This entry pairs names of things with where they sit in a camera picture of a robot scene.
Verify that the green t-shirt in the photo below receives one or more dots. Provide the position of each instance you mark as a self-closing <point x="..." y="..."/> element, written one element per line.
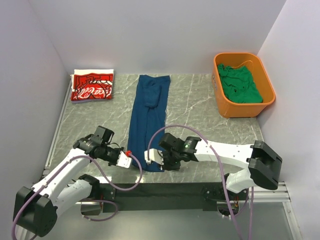
<point x="238" y="85"/>

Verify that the folded red coca-cola t-shirt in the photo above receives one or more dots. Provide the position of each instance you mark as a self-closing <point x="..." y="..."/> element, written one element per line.
<point x="90" y="87"/>

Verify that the orange plastic bin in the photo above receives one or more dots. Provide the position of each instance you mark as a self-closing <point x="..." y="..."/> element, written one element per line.
<point x="229" y="109"/>

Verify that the dark blue t-shirt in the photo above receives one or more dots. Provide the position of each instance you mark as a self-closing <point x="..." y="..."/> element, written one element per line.
<point x="148" y="116"/>

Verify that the aluminium extrusion rail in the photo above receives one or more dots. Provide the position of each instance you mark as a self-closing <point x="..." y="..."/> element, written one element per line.
<point x="191" y="104"/>

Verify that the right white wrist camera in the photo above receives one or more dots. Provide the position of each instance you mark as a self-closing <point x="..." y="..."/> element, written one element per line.
<point x="154" y="156"/>

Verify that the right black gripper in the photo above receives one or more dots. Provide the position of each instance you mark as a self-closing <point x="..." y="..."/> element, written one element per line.
<point x="166" y="166"/>

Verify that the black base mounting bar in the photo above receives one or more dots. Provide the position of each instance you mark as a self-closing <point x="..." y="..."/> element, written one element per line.
<point x="164" y="196"/>

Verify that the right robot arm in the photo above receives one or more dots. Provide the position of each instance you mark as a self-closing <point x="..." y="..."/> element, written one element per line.
<point x="259" y="164"/>

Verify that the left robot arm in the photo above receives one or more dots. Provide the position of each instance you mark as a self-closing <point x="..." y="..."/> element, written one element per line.
<point x="37" y="208"/>

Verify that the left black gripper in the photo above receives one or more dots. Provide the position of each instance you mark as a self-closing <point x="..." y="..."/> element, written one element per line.
<point x="119" y="149"/>

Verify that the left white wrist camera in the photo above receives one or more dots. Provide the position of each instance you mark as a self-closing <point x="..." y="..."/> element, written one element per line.
<point x="124" y="161"/>

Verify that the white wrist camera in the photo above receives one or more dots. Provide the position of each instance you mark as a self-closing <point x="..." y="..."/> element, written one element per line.
<point x="124" y="161"/>
<point x="154" y="156"/>

